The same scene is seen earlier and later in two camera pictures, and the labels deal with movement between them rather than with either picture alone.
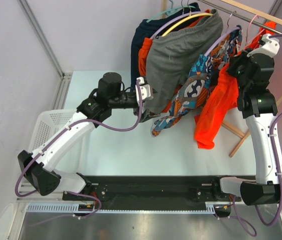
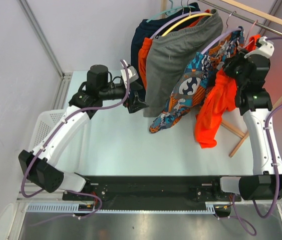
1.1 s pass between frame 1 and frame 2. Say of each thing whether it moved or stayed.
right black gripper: stayed
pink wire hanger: moved
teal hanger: stayed
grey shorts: stayed
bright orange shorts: moved
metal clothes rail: stayed
